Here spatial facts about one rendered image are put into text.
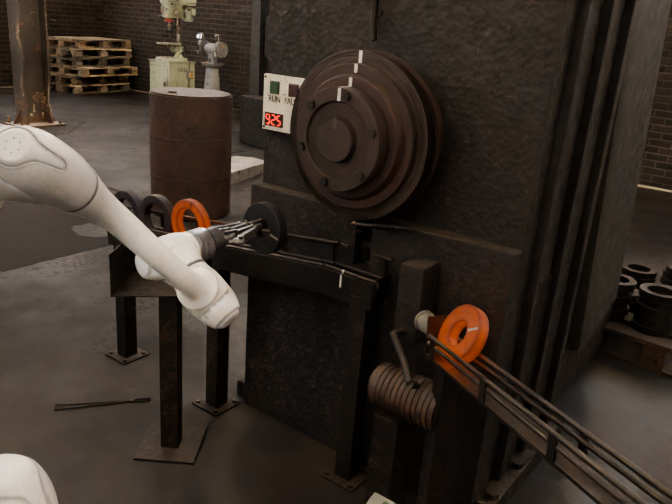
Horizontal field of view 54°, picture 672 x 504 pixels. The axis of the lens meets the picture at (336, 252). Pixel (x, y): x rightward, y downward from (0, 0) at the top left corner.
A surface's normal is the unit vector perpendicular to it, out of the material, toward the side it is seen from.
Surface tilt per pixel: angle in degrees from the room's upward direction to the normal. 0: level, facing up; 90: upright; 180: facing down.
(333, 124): 90
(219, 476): 0
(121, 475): 0
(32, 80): 90
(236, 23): 90
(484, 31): 90
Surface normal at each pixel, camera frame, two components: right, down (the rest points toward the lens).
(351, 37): -0.60, 0.22
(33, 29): 0.80, 0.26
